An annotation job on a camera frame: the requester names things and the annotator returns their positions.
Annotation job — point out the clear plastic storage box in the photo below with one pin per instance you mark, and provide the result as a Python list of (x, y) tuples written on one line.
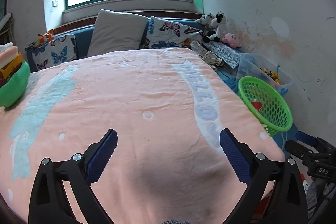
[(257, 66)]

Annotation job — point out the red paper cup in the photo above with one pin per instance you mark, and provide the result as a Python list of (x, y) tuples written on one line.
[(258, 106)]

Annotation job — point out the butterfly pillow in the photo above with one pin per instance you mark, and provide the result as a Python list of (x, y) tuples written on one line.
[(163, 33), (61, 49)]

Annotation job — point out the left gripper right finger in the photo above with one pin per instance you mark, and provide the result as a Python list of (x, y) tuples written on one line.
[(287, 202)]

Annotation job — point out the wall light switch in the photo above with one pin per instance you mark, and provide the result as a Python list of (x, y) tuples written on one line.
[(55, 3)]

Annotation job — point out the green plastic basket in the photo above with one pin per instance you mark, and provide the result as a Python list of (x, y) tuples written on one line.
[(276, 115)]

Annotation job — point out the cow plush toy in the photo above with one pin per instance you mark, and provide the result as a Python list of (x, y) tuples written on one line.
[(218, 27)]

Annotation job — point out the grey plush toy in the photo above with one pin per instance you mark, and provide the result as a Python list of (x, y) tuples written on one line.
[(205, 20)]

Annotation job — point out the right butterfly pillow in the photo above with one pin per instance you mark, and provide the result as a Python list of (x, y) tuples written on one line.
[(163, 33)]

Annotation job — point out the blue sofa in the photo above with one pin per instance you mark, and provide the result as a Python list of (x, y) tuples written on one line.
[(83, 38)]

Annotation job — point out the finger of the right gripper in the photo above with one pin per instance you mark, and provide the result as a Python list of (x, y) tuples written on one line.
[(307, 139), (306, 155)]

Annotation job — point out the yellow toy vehicle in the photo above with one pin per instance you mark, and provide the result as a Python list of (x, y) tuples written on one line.
[(273, 75)]

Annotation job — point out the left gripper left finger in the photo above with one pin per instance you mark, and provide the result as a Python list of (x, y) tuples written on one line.
[(49, 202)]

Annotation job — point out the grey patterned cloth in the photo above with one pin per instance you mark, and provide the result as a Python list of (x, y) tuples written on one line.
[(228, 55)]

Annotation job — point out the orange fox plush toy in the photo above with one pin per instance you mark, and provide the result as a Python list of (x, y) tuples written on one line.
[(44, 38)]

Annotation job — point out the pink blanket table cover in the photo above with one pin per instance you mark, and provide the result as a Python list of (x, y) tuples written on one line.
[(168, 108)]

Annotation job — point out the green plush cushion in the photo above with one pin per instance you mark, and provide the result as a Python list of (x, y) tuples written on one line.
[(16, 86)]

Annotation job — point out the left butterfly pillow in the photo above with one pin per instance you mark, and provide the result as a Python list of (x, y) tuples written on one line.
[(61, 49)]

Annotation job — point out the pink plush toy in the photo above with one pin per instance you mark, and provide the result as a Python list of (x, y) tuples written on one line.
[(231, 40)]

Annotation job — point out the grey pillow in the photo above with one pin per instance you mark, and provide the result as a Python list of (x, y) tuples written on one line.
[(116, 31)]

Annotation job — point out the beige crumpled cloth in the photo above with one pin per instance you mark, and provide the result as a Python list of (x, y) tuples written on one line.
[(207, 56)]

